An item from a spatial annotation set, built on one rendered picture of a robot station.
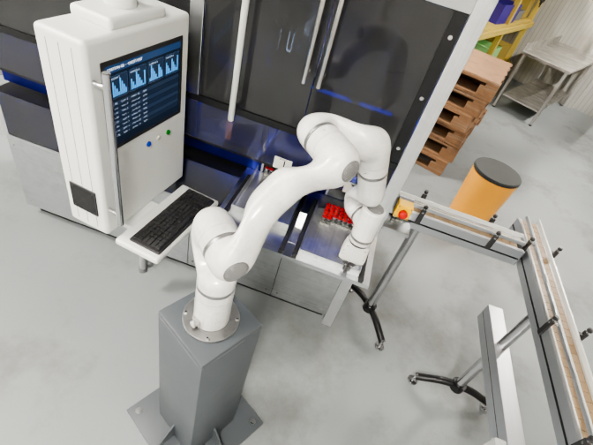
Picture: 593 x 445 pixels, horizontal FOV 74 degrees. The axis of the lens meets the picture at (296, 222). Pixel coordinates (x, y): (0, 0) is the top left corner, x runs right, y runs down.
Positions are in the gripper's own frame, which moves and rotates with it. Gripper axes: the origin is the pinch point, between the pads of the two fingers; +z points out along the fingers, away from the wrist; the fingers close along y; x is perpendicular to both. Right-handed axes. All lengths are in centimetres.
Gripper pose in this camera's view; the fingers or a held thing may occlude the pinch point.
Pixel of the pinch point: (346, 267)
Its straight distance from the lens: 157.3
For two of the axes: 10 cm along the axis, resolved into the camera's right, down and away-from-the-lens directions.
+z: -2.3, 7.2, 6.6
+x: -2.6, 6.1, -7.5
